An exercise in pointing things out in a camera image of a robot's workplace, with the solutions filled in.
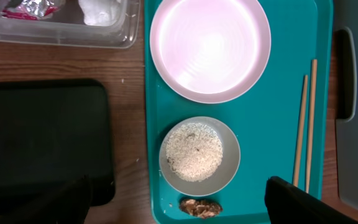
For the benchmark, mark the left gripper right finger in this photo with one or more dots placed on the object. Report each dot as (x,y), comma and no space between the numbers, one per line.
(288,204)

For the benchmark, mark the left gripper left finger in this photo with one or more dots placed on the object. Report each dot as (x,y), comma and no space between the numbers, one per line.
(68,204)

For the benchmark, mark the grey bowl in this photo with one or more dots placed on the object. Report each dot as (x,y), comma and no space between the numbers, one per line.
(225,172)

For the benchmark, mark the white napkin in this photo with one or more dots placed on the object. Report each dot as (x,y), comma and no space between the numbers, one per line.
(100,12)

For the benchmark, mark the red foil wrapper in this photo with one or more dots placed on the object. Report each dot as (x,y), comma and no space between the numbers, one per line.
(32,10)

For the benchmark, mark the left wooden chopstick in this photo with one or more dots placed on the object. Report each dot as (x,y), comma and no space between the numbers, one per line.
(301,127)

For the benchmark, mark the wooden chopstick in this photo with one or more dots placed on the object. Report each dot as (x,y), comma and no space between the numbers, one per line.
(301,127)
(314,66)

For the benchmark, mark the black tray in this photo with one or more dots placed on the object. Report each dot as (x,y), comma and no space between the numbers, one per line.
(53,132)

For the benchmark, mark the brown food scrap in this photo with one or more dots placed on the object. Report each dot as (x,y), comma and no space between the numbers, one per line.
(200,208)

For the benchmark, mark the teal plastic tray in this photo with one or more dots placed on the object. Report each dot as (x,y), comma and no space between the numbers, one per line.
(265,119)

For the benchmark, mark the white rice pile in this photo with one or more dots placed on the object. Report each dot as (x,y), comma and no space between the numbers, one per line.
(194,152)

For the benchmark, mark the right wooden chopstick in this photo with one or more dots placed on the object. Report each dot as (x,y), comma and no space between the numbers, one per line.
(314,66)

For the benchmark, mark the large pink plate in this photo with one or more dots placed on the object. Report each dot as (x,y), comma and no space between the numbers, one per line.
(210,51)

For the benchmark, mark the clear plastic bin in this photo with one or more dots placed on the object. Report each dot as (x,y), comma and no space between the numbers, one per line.
(67,27)

